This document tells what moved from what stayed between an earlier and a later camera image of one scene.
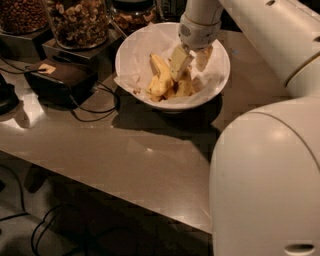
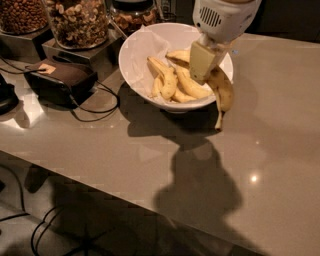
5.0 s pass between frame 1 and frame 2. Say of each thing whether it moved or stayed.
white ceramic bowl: moved
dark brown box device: stayed
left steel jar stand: stayed
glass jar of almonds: stayed
